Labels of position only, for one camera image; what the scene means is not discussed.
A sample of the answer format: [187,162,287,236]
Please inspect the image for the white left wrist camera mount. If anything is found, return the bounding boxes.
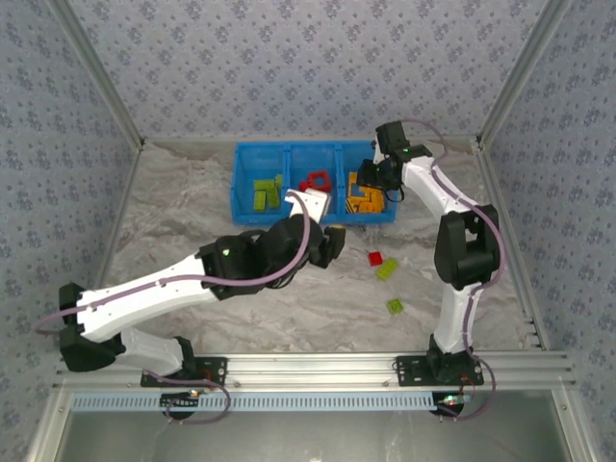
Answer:
[282,188,334,226]

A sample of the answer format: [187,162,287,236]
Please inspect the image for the black controller board bracket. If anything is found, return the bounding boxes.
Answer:
[434,392,469,418]
[160,390,202,416]

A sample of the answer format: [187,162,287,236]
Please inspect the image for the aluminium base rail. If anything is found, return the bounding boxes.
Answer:
[51,351,578,390]

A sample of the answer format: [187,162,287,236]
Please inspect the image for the grey metal lower panel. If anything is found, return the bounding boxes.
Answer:
[55,409,574,462]

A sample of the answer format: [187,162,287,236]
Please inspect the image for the aluminium table side rail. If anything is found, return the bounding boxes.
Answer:
[89,141,145,290]
[472,139,551,351]

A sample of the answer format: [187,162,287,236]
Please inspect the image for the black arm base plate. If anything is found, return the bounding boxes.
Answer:
[141,356,228,388]
[395,355,485,388]

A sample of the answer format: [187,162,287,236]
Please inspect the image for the blue three-compartment plastic bin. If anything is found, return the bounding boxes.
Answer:
[229,139,400,226]

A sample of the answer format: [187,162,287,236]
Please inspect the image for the light blue slotted cable duct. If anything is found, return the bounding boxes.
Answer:
[70,391,440,413]

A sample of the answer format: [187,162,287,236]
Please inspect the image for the aluminium frame post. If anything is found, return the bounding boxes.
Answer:
[46,0,146,146]
[475,0,575,146]

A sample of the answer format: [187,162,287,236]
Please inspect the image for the aluminium lower frame rail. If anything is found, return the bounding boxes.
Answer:
[552,388,598,462]
[26,389,73,462]

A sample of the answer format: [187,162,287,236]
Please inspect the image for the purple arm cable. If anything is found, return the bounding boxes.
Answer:
[402,118,506,423]
[34,192,232,425]

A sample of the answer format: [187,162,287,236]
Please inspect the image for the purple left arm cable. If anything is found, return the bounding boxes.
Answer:
[34,192,232,425]

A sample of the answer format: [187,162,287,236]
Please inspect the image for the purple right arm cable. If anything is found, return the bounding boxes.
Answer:
[402,118,506,423]

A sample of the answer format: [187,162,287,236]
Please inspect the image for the red lego window frame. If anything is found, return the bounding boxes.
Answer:
[306,170,333,193]

